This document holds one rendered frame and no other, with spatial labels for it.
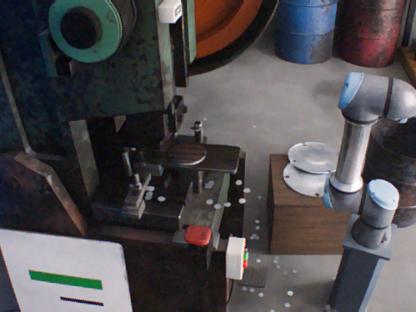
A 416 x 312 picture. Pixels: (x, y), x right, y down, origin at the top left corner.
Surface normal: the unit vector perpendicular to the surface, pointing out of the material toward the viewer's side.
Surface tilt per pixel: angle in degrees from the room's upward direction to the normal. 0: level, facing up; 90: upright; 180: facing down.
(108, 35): 90
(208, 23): 90
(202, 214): 0
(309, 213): 90
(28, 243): 78
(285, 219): 90
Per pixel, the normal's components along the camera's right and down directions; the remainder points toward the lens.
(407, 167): -0.42, 0.57
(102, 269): -0.13, 0.40
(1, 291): -0.04, -0.81
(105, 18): -0.19, 0.58
